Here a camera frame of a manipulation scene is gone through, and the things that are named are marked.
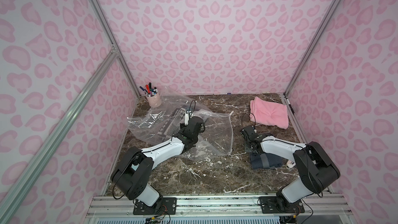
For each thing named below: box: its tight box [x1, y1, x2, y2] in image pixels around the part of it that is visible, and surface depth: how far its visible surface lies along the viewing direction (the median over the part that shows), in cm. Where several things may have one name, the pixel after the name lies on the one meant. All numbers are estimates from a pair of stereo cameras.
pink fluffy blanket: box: [249, 96, 290, 130], surface depth 105 cm
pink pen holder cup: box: [144, 91, 162, 108], surface depth 109 cm
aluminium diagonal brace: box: [0, 46, 119, 220], surface depth 69 cm
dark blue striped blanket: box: [250, 152, 288, 170], surface depth 82 cm
